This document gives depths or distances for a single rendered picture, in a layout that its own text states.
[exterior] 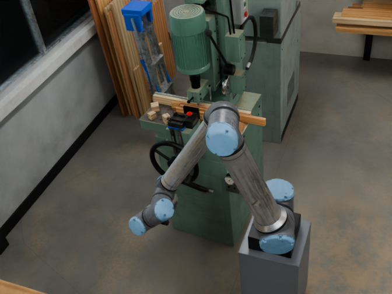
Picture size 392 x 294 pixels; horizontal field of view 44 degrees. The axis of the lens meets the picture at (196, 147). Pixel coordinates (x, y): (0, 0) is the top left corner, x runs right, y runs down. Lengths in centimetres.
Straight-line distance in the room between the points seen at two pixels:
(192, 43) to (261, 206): 89
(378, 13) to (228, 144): 284
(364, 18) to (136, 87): 196
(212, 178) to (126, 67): 164
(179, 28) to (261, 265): 122
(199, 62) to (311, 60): 258
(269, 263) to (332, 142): 170
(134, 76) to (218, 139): 250
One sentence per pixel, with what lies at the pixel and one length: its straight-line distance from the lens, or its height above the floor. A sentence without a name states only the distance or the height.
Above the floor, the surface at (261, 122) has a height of 92.
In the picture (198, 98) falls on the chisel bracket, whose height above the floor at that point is 103.
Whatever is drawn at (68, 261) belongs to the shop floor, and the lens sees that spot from 337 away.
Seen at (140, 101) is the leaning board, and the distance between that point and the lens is 429.
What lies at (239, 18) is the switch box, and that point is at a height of 135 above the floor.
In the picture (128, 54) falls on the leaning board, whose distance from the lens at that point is 407.
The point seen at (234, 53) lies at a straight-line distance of 266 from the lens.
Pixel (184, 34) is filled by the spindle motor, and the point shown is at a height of 143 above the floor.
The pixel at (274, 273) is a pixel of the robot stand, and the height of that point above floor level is 45.
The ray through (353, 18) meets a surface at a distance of 435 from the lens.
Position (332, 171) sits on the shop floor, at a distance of 370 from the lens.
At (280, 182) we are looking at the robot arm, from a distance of 229.
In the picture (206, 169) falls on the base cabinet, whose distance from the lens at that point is 277.
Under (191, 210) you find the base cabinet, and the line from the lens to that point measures 310.
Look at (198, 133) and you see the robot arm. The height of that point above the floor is 129.
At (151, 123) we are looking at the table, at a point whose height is 89.
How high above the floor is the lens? 251
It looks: 40 degrees down
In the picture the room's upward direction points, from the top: 8 degrees counter-clockwise
